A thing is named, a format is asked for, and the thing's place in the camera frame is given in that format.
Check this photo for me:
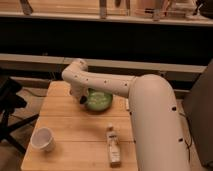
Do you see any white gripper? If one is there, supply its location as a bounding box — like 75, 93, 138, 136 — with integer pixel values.
70, 82, 88, 104

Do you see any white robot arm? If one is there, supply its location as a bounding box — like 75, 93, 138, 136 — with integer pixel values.
62, 59, 190, 171

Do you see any green bowl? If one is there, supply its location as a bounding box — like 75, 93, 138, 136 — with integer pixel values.
85, 89, 113, 112

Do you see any wooden table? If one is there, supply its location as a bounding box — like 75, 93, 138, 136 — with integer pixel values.
21, 81, 138, 171

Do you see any small white bottle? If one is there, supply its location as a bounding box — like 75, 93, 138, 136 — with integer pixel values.
106, 124, 121, 168

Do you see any white paper cup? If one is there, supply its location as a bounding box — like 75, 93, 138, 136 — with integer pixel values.
30, 127, 55, 152

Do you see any black office chair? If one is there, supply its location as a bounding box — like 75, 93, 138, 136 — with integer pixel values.
0, 74, 39, 154

